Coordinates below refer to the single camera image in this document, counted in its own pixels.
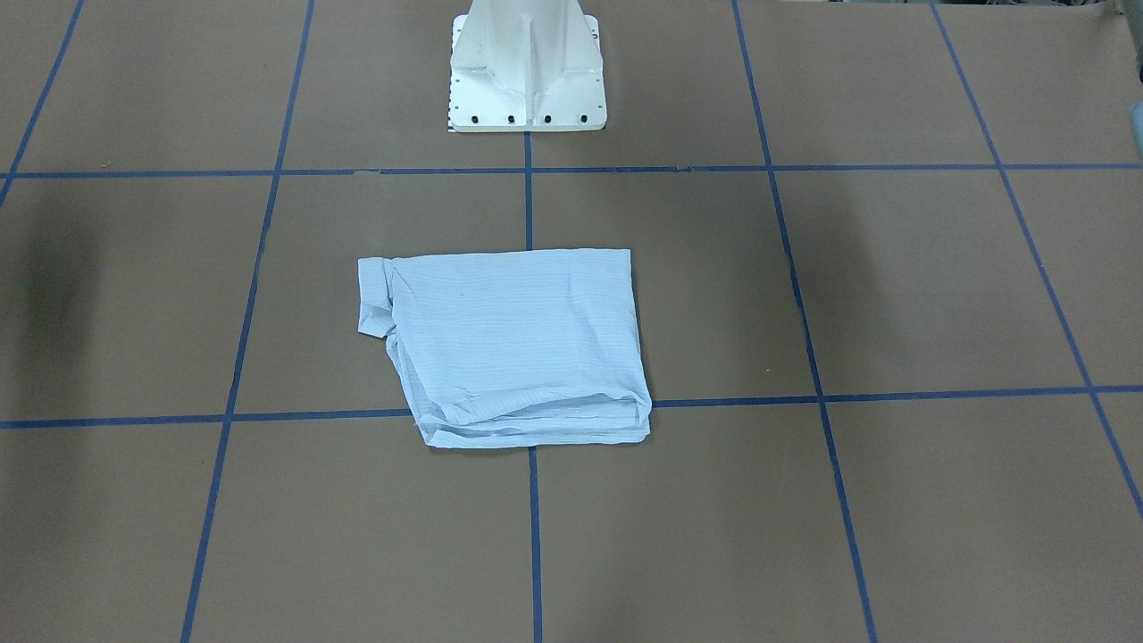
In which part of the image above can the light blue button-up shirt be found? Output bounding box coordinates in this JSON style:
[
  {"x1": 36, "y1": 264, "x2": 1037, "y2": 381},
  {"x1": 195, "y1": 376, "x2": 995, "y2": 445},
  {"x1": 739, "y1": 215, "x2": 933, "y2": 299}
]
[{"x1": 355, "y1": 248, "x2": 653, "y2": 449}]

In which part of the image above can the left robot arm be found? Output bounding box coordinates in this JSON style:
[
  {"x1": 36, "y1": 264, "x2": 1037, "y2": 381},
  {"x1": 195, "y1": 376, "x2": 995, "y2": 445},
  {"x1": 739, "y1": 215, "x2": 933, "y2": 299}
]
[{"x1": 1128, "y1": 101, "x2": 1143, "y2": 155}]

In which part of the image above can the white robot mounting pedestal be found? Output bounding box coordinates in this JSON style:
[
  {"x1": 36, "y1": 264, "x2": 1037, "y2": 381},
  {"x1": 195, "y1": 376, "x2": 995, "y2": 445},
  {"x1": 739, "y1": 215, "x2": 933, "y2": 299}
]
[{"x1": 446, "y1": 1, "x2": 608, "y2": 132}]

